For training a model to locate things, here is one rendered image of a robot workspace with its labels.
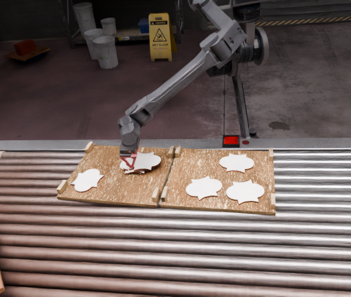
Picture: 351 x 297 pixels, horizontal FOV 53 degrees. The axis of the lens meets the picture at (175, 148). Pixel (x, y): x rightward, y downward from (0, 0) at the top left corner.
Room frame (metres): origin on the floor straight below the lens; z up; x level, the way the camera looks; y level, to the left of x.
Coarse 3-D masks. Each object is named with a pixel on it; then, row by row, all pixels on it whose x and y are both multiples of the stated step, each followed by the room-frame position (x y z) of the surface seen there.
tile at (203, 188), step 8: (208, 176) 1.04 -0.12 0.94; (192, 184) 1.00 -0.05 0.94; (200, 184) 1.00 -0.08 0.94; (208, 184) 0.99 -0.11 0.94; (216, 184) 0.99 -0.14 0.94; (192, 192) 0.96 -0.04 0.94; (200, 192) 0.96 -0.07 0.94; (208, 192) 0.95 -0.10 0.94; (216, 192) 0.95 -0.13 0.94; (200, 200) 0.92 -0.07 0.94
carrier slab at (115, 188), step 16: (96, 160) 1.25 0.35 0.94; (112, 160) 1.23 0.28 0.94; (112, 176) 1.12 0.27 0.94; (128, 176) 1.11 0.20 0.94; (144, 176) 1.10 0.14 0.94; (160, 176) 1.09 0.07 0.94; (64, 192) 1.06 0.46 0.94; (96, 192) 1.04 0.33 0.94; (112, 192) 1.03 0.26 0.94; (128, 192) 1.01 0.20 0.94; (144, 192) 1.00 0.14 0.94; (160, 192) 0.99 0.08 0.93
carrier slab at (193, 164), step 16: (176, 160) 1.18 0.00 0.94; (192, 160) 1.16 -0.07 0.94; (208, 160) 1.15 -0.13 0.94; (256, 160) 1.11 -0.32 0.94; (176, 176) 1.07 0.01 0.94; (192, 176) 1.06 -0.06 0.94; (224, 176) 1.04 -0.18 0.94; (240, 176) 1.03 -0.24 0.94; (256, 176) 1.02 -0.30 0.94; (272, 176) 1.00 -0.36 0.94; (176, 192) 0.98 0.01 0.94; (224, 192) 0.95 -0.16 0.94; (272, 192) 0.92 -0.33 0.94; (176, 208) 0.91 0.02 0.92; (192, 208) 0.90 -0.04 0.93; (208, 208) 0.88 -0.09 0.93; (224, 208) 0.87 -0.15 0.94; (240, 208) 0.86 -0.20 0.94; (256, 208) 0.85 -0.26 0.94
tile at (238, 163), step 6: (228, 156) 1.15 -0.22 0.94; (234, 156) 1.15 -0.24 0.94; (240, 156) 1.14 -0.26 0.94; (222, 162) 1.12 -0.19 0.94; (228, 162) 1.11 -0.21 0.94; (234, 162) 1.11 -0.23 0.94; (240, 162) 1.10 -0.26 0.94; (246, 162) 1.10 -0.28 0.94; (252, 162) 1.09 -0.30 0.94; (228, 168) 1.07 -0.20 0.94; (234, 168) 1.07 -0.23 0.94; (240, 168) 1.07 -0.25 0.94; (246, 168) 1.06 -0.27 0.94
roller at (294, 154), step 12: (0, 156) 1.41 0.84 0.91; (12, 156) 1.40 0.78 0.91; (24, 156) 1.39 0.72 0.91; (36, 156) 1.37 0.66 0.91; (48, 156) 1.36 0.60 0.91; (60, 156) 1.35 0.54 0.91; (72, 156) 1.34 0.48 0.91; (276, 156) 1.15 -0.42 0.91; (288, 156) 1.14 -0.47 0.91; (300, 156) 1.13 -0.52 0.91; (312, 156) 1.12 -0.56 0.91; (324, 156) 1.11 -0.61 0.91; (336, 156) 1.11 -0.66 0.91; (348, 156) 1.10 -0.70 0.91
